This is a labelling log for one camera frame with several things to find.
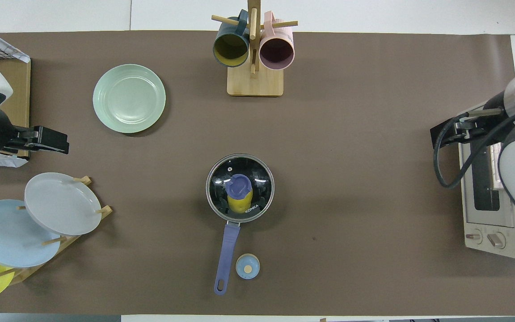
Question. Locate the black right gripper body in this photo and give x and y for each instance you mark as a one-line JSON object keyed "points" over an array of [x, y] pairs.
{"points": [[474, 129]]}

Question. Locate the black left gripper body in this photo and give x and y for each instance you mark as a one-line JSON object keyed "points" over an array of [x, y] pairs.
{"points": [[49, 139]]}

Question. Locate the glass lid with blue knob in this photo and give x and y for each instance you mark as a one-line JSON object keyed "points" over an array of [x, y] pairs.
{"points": [[221, 172]]}

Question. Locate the grey plate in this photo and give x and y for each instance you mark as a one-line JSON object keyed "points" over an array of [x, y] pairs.
{"points": [[58, 203]]}

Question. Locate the green plate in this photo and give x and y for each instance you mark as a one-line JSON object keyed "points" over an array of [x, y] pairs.
{"points": [[129, 98]]}

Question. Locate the wooden plate rack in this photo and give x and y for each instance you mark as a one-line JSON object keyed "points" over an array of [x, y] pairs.
{"points": [[105, 210]]}

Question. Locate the light blue plate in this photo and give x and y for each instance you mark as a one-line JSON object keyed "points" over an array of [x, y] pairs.
{"points": [[7, 232]]}

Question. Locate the darker wooden board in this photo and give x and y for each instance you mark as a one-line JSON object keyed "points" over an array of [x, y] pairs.
{"points": [[18, 89]]}

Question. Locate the white toaster oven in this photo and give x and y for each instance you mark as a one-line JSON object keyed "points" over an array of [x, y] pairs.
{"points": [[485, 223]]}

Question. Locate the brown table mat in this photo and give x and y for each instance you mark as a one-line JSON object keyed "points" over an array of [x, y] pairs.
{"points": [[351, 201]]}

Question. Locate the dark teal mug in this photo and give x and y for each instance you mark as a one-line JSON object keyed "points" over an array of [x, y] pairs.
{"points": [[230, 47]]}

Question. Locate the pink mug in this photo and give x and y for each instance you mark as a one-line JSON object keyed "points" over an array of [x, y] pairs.
{"points": [[276, 51]]}

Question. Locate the wooden mug tree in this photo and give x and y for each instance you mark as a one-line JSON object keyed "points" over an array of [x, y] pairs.
{"points": [[255, 82]]}

